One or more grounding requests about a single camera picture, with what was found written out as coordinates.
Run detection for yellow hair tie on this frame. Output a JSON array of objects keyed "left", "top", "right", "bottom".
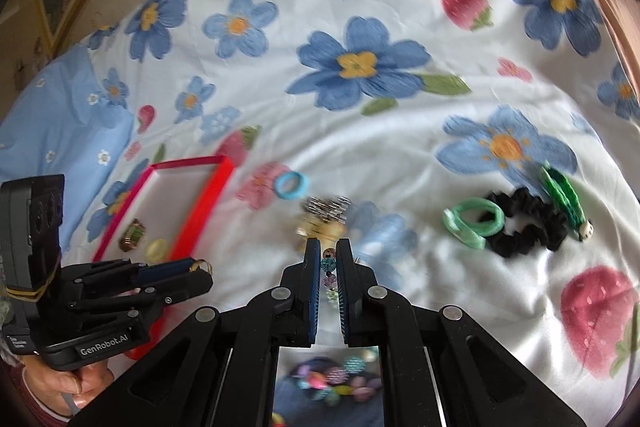
[{"left": 144, "top": 237, "right": 172, "bottom": 266}]

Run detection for gold bear brooch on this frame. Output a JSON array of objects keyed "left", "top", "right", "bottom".
[{"left": 296, "top": 217, "right": 347, "bottom": 253}]

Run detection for colourful bead bracelet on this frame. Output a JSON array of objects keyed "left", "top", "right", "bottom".
[{"left": 290, "top": 345, "right": 384, "bottom": 408}]

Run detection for mint green bow hair tie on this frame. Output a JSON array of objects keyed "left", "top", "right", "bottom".
[{"left": 441, "top": 197, "right": 507, "bottom": 252}]

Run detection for gold green face watch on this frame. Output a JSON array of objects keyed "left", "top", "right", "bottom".
[{"left": 118, "top": 219, "right": 145, "bottom": 253}]

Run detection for person's left hand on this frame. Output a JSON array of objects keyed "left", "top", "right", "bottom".
[{"left": 21, "top": 355, "right": 114, "bottom": 417}]

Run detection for red shallow tray box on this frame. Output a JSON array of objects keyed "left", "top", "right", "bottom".
[{"left": 92, "top": 154, "right": 237, "bottom": 361}]

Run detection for light blue pillow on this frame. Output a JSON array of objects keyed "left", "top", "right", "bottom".
[{"left": 1, "top": 46, "right": 134, "bottom": 248}]

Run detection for black scrunchie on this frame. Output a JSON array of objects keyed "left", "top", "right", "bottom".
[{"left": 485, "top": 186, "right": 568, "bottom": 259}]

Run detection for floral white bed quilt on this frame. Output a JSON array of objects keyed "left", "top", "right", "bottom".
[{"left": 63, "top": 0, "right": 639, "bottom": 426}]

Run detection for green knitted hair clip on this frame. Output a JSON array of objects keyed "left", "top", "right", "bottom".
[{"left": 539, "top": 162, "right": 594, "bottom": 242}]

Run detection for pink cartoon blanket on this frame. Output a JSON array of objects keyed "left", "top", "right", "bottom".
[{"left": 596, "top": 0, "right": 640, "bottom": 92}]

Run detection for silver chain pile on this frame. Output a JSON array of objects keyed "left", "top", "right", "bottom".
[{"left": 302, "top": 194, "right": 353, "bottom": 223}]

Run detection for blue hair tie ring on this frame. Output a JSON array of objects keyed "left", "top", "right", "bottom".
[{"left": 272, "top": 171, "right": 309, "bottom": 202}]

